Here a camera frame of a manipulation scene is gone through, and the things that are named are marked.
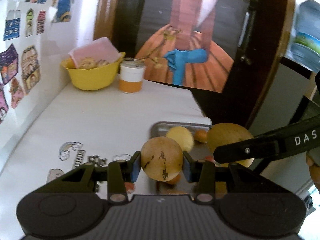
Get small red-orange kumquat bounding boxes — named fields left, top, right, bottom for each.
left=204, top=155, right=215, bottom=163

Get small orange kumquat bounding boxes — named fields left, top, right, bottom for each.
left=165, top=174, right=181, bottom=185

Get brown-green pear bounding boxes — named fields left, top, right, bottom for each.
left=207, top=123, right=254, bottom=153

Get yellow lemon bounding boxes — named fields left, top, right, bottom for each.
left=165, top=126, right=194, bottom=153

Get fruits in yellow bowl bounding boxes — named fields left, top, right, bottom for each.
left=67, top=57, right=109, bottom=70

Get person's right hand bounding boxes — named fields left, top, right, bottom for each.
left=306, top=151, right=320, bottom=191

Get silver metal tray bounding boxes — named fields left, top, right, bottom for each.
left=150, top=121, right=251, bottom=201

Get white printed table mat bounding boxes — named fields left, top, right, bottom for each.
left=0, top=77, right=213, bottom=201

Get water cooler bottle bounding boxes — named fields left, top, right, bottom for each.
left=291, top=0, right=319, bottom=73

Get yellow plastic bowl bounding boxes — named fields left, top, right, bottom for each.
left=60, top=52, right=125, bottom=91

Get orange white cup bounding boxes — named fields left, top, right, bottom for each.
left=119, top=58, right=145, bottom=93

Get pink paper in bowl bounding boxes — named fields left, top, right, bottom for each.
left=69, top=37, right=121, bottom=68

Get girl poster painting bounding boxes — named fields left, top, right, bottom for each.
left=136, top=0, right=250, bottom=93

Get colourful houses drawing paper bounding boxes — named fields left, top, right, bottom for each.
left=1, top=1, right=49, bottom=123

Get wooden door frame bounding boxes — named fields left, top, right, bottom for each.
left=93, top=0, right=118, bottom=40

